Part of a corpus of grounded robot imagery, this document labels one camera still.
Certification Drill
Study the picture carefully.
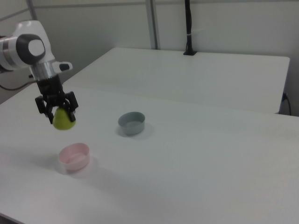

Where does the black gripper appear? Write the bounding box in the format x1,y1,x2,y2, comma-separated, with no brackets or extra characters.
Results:
35,76,79,125

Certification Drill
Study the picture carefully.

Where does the green pear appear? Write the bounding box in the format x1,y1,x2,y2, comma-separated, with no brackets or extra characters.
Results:
52,106,77,131

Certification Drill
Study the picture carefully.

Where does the pink plastic bowl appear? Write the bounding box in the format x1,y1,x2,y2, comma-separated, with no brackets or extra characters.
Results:
58,142,91,174

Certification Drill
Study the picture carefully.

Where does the grey plastic bowl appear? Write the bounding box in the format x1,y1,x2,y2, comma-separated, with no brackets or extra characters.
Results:
117,111,146,136

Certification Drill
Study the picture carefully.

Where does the white rounded corner table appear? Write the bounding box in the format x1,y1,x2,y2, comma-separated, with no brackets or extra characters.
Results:
63,47,291,115

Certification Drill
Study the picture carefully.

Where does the black pole with base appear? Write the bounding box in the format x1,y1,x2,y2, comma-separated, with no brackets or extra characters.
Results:
183,0,198,56

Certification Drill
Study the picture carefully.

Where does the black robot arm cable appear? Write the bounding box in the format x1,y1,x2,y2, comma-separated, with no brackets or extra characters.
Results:
0,80,39,91

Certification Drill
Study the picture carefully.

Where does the slim aluminium partition post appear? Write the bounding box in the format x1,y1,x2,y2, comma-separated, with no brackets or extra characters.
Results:
25,0,39,22

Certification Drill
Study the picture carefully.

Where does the wide aluminium partition post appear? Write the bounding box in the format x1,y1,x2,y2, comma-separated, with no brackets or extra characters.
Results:
144,0,162,50

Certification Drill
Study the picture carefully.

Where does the black cable at outlet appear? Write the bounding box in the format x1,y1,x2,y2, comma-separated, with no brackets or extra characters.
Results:
282,92,292,115

